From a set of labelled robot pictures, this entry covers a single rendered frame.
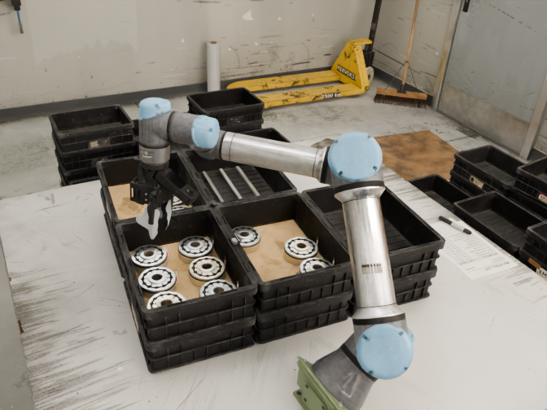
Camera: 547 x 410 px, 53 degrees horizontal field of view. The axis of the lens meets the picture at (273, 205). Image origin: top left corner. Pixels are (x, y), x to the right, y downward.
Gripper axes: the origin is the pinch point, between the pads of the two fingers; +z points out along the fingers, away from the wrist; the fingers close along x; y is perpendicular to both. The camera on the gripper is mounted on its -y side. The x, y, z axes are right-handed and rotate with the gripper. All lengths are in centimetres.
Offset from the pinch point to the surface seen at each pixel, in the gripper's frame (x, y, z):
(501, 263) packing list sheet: -74, -92, 21
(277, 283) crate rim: -3.2, -33.3, 7.1
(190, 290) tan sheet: -1.3, -9.0, 17.1
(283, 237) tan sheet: -36.3, -22.9, 13.0
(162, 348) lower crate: 17.3, -11.6, 22.2
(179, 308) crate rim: 15.2, -15.0, 9.8
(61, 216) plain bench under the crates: -30, 61, 27
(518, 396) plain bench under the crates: -17, -99, 28
